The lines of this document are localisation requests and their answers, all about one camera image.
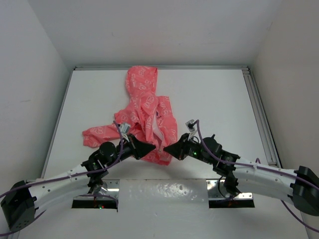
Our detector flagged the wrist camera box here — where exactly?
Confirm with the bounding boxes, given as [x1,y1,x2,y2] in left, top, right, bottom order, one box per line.
[185,119,197,132]
[119,122,131,134]

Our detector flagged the pink hooded jacket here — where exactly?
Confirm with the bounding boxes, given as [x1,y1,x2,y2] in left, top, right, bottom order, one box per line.
[82,65,178,166]

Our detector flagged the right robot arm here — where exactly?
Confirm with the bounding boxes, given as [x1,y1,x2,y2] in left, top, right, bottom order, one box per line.
[164,133,319,216]

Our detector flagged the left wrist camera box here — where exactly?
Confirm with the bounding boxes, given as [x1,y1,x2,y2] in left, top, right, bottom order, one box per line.
[119,122,131,134]

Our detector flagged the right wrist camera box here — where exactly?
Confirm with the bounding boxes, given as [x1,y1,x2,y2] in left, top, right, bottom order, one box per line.
[185,119,197,132]

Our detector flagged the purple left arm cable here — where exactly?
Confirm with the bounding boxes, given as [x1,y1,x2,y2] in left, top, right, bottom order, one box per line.
[0,120,124,236]

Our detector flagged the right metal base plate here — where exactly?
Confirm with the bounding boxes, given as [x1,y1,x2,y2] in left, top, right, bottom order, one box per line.
[206,178,253,201]

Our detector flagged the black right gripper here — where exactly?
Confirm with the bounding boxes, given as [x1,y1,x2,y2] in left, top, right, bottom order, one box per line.
[163,133,214,165]

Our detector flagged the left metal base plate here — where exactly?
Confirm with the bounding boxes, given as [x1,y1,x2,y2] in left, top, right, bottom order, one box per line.
[89,180,120,199]

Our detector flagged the metal base plate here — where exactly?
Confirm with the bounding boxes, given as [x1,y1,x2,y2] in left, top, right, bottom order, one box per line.
[206,178,253,201]
[89,180,120,199]

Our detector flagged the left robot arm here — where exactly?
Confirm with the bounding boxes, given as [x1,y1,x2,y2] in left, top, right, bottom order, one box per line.
[0,134,156,234]

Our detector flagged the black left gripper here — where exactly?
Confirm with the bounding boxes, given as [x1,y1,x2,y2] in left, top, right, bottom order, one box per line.
[106,132,155,167]

